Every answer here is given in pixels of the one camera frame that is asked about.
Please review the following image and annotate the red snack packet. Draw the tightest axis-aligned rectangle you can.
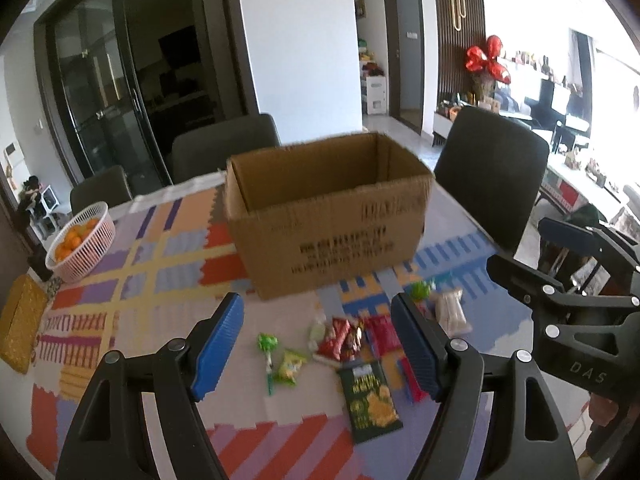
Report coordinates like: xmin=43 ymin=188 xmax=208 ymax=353
xmin=364 ymin=314 xmax=401 ymax=358

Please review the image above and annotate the green lollipop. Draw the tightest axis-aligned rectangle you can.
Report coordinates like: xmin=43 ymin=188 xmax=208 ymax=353
xmin=257 ymin=333 xmax=279 ymax=396

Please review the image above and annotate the green yellow candy packet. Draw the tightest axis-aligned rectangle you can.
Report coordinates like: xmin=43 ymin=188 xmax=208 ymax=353
xmin=273 ymin=349 xmax=308 ymax=387

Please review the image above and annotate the pale green pastry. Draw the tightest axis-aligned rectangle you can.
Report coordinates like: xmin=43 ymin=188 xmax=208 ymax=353
xmin=307 ymin=311 xmax=328 ymax=353

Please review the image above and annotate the right hand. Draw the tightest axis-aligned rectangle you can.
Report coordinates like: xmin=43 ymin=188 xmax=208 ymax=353
xmin=588 ymin=393 xmax=620 ymax=427

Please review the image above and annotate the white wrapped snack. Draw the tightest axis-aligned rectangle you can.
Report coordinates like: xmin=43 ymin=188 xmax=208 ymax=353
xmin=434 ymin=288 xmax=473 ymax=338

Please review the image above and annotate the red wrapped candy pack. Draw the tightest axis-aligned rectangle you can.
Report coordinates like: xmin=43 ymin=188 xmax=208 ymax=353
xmin=311 ymin=316 xmax=363 ymax=368

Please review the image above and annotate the dark green chip bag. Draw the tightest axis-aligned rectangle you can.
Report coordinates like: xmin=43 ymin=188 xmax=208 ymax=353
xmin=337 ymin=360 xmax=404 ymax=444

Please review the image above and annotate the colourful patterned tablecloth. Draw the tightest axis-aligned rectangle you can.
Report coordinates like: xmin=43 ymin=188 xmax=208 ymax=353
xmin=26 ymin=178 xmax=533 ymax=479

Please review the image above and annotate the black chair right side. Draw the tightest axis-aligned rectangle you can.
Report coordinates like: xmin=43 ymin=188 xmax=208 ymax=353
xmin=434 ymin=106 xmax=549 ymax=256

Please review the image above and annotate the brown cardboard box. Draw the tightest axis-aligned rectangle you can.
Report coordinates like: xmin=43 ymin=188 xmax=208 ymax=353
xmin=224 ymin=132 xmax=434 ymax=300

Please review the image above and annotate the pink basket of oranges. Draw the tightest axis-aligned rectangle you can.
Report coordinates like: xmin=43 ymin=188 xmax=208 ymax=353
xmin=46 ymin=202 xmax=116 ymax=284

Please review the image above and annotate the black chair far left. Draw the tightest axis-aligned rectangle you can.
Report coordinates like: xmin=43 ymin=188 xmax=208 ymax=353
xmin=70 ymin=165 xmax=132 ymax=214

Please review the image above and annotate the black chair behind box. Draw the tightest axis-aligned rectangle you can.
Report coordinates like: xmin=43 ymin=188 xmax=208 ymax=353
xmin=171 ymin=114 xmax=280 ymax=184

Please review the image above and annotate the red ribbon bow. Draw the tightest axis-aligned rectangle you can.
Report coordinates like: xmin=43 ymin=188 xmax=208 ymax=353
xmin=465 ymin=35 xmax=511 ymax=84

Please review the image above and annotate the white storage shelf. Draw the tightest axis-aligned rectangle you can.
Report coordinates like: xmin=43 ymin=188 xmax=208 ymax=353
xmin=357 ymin=44 xmax=388 ymax=116

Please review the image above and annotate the glass sliding door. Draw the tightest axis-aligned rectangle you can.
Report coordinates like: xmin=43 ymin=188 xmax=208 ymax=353
xmin=34 ymin=0 xmax=171 ymax=194

